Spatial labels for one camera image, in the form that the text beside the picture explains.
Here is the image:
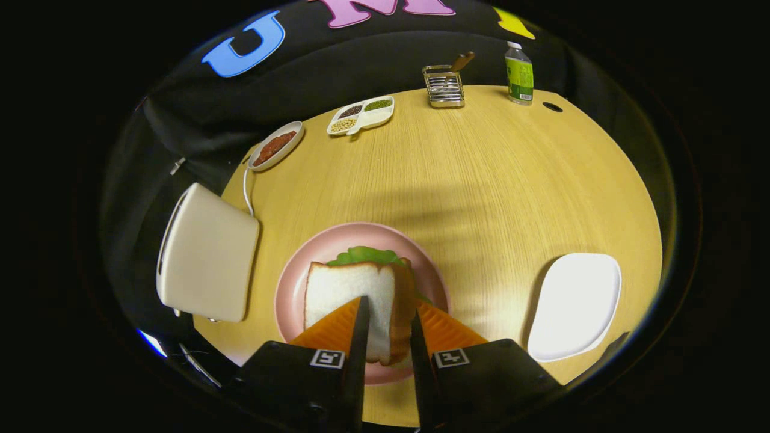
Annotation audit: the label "computer monitor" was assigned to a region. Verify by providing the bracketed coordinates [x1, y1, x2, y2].
[136, 328, 169, 359]

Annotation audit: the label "red meat piece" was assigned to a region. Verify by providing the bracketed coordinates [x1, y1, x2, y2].
[253, 131, 297, 167]

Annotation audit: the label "green label plastic bottle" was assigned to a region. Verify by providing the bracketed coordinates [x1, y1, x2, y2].
[505, 41, 534, 106]

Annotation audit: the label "black backdrop cloth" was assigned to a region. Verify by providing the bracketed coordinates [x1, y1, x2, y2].
[99, 0, 680, 241]

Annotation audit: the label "white bread slice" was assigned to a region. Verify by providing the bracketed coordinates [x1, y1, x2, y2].
[304, 257, 417, 366]

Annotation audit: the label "grey round plate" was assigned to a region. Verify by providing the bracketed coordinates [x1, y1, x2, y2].
[247, 121, 305, 173]

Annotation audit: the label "white toaster cable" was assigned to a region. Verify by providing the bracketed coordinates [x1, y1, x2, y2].
[242, 167, 256, 216]

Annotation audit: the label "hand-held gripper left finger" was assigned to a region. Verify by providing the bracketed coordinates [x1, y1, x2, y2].
[223, 295, 371, 433]

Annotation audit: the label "white plate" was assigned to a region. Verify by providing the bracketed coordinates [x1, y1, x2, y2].
[528, 253, 622, 363]

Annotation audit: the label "white divided bean dish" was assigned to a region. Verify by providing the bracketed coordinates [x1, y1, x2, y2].
[327, 96, 395, 137]

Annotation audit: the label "pink round plate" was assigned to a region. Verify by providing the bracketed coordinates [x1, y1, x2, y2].
[274, 222, 451, 385]

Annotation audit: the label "green lettuce leaf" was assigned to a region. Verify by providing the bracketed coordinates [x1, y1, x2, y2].
[327, 246, 434, 304]

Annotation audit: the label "white toaster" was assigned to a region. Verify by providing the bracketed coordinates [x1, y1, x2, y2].
[156, 183, 260, 323]

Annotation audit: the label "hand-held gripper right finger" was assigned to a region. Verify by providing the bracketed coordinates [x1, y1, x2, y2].
[410, 301, 567, 431]

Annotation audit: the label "metal wire rack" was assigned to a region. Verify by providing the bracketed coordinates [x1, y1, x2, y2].
[422, 64, 466, 109]

